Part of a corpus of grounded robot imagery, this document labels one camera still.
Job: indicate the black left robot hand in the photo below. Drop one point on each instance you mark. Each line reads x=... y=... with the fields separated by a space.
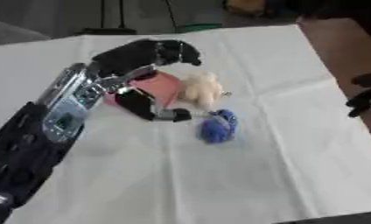
x=130 y=57

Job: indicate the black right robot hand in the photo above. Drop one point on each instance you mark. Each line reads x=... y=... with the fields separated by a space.
x=366 y=97

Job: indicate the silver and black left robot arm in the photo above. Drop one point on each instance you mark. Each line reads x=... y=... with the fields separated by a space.
x=35 y=137

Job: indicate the black tripod base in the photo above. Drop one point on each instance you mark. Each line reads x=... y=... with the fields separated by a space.
x=106 y=29

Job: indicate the cream soft toy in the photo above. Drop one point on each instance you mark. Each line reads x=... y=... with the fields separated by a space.
x=200 y=87

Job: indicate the blue soft toy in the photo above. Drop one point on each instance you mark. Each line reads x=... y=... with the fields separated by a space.
x=218 y=127

